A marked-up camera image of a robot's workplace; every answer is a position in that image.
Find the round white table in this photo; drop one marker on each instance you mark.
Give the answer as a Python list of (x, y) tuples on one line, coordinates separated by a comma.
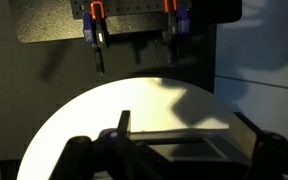
[(155, 104)]

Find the orange purple clamp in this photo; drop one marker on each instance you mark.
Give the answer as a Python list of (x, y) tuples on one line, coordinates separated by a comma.
[(178, 23), (94, 31)]

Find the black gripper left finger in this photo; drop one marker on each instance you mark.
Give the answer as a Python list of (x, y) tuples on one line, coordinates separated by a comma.
[(113, 152)]

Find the grey toy stove oven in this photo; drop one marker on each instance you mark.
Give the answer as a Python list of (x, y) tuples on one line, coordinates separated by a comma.
[(181, 154)]

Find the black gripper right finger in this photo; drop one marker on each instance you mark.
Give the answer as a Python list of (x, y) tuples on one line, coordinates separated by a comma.
[(270, 159)]

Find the right orange purple clamp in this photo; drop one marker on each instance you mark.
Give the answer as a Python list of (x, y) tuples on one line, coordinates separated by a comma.
[(178, 23)]

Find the left orange purple clamp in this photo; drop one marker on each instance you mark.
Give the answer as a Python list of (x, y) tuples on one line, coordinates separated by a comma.
[(94, 31)]

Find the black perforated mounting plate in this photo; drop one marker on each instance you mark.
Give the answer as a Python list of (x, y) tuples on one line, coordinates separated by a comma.
[(49, 20)]

